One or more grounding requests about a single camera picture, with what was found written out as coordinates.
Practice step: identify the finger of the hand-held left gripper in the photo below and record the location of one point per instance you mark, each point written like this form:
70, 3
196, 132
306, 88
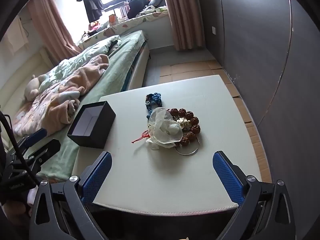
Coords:
37, 134
48, 150

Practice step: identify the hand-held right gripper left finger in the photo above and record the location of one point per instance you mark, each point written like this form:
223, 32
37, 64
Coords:
97, 180

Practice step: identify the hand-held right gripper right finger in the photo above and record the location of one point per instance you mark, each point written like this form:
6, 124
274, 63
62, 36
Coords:
227, 180

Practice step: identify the silver bangle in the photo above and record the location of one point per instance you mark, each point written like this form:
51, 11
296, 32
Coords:
185, 154

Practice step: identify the black jewelry box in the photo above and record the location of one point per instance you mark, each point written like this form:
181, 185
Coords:
105, 130

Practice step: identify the sheer white organza pouch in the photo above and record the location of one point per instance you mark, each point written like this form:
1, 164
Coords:
165, 127

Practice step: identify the beige plush toy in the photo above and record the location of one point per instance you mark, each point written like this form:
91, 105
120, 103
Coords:
32, 87

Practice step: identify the beige headboard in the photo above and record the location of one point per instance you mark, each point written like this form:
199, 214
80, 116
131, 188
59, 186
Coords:
17, 72

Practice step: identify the pink fleece blanket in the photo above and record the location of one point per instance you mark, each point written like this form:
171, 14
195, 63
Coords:
82, 80

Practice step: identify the gold brooch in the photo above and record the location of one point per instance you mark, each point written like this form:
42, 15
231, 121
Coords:
183, 123

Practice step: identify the beige hanging cloth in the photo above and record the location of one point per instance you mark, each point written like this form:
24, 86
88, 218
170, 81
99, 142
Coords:
16, 35

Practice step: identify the pale green quilt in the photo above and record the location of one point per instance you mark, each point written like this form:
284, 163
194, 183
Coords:
95, 50

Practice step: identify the pink curtain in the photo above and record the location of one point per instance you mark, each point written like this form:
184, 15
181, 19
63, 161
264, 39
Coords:
182, 12
50, 22

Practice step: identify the bed with green sheet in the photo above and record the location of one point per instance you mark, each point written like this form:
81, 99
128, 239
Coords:
125, 55

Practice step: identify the orange paper bag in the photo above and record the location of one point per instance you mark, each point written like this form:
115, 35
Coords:
113, 19

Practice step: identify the dark hanging clothes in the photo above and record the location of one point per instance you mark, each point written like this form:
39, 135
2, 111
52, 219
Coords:
90, 0

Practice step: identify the printed window seat cushion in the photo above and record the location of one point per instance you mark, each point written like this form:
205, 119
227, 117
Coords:
130, 22

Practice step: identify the grey wardrobe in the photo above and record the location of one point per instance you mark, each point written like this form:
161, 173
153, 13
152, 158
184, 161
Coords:
250, 30

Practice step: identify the black bag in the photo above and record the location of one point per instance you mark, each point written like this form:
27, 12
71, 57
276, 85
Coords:
136, 6

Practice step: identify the white wall socket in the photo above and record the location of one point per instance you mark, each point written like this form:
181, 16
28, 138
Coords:
214, 30

